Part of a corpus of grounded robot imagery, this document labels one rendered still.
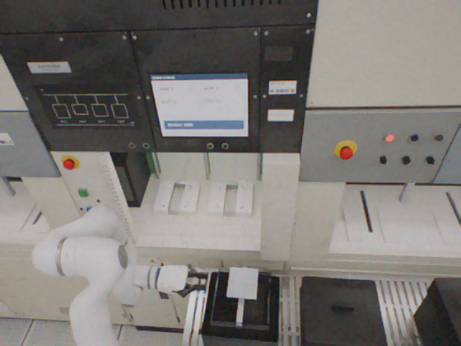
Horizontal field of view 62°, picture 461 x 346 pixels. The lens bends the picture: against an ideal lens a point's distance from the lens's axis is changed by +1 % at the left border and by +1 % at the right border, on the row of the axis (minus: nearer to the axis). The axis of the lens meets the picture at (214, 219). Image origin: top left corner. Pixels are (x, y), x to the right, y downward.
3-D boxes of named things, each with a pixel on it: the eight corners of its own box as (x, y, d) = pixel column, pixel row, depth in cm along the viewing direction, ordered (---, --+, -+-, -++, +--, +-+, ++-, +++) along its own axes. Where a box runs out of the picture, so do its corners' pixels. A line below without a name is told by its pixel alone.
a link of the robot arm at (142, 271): (145, 285, 130) (151, 261, 135) (108, 282, 132) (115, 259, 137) (150, 295, 137) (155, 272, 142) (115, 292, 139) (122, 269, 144)
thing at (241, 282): (221, 296, 163) (216, 251, 140) (269, 300, 160) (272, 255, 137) (214, 352, 147) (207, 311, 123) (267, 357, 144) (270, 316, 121)
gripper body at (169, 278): (161, 272, 142) (191, 273, 141) (155, 296, 136) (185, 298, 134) (158, 259, 137) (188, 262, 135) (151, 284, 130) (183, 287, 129)
